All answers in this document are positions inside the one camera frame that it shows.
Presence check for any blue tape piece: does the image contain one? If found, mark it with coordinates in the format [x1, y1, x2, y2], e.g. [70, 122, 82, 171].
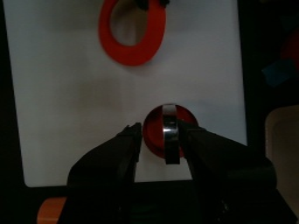
[260, 58, 298, 88]

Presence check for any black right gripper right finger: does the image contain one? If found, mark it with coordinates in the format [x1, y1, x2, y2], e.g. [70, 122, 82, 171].
[176, 118, 299, 224]

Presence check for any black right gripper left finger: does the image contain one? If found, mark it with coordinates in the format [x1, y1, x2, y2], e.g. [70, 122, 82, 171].
[58, 122, 143, 224]

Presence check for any white cutting board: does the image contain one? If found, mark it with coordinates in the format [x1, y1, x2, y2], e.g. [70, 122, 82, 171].
[3, 0, 248, 188]

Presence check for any red dough ring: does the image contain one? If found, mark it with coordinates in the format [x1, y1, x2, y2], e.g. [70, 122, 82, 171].
[98, 0, 168, 67]

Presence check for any round metal dough cutter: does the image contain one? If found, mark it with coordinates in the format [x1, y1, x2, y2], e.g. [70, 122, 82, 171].
[162, 103, 183, 165]

